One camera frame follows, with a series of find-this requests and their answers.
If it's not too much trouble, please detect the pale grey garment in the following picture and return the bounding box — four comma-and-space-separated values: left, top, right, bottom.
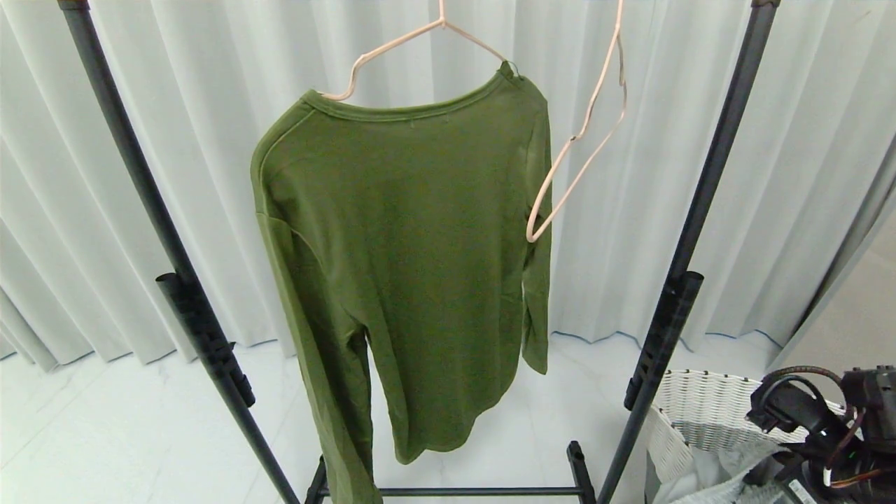
651, 437, 795, 504

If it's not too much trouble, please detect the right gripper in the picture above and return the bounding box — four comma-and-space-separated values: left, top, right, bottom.
770, 455, 841, 504

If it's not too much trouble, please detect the white laundry basket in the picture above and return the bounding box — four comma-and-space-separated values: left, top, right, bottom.
644, 370, 848, 504

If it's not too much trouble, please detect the white curtain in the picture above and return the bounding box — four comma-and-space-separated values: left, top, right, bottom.
0, 0, 896, 372

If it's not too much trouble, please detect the black clothes rack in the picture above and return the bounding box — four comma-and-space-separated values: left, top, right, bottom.
57, 0, 781, 504

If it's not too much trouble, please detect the black cable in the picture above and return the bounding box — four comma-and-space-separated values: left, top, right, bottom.
759, 374, 837, 424

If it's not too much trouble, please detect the pink clothes hanger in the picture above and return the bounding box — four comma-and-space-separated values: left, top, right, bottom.
322, 0, 519, 102
525, 0, 629, 244

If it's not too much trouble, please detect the olive green printed T-shirt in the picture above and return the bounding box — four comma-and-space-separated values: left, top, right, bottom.
251, 62, 554, 504

